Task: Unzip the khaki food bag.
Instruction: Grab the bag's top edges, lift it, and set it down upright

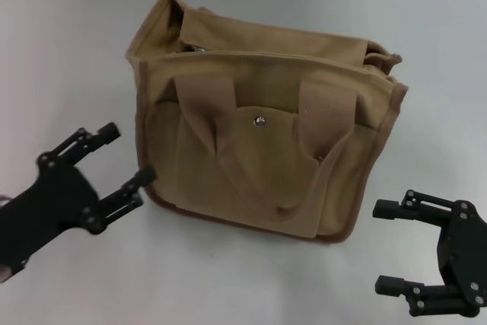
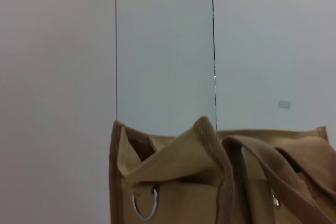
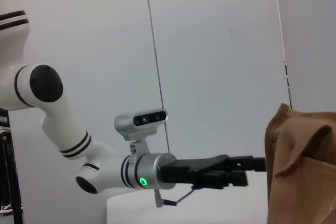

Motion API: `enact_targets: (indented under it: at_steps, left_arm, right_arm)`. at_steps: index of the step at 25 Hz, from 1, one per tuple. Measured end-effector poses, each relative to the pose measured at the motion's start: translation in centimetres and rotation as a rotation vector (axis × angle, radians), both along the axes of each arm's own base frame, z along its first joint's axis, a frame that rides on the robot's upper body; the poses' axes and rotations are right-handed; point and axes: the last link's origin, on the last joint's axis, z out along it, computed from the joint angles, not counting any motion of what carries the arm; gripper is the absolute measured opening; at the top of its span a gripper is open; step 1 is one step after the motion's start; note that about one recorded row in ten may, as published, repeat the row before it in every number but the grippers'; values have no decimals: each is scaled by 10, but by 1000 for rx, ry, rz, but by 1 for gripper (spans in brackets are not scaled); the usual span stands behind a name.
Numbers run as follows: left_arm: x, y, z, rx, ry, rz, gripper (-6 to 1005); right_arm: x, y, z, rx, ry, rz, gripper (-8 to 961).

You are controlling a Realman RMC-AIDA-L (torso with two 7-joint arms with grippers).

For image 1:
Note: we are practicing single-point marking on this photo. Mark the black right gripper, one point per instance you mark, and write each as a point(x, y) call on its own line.
point(466, 252)

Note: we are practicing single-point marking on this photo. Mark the metal zipper pull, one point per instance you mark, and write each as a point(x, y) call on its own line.
point(198, 49)

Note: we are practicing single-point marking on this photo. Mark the khaki canvas food bag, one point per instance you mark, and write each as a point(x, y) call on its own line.
point(266, 165)

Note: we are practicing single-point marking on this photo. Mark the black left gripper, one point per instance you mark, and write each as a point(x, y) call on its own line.
point(49, 203)

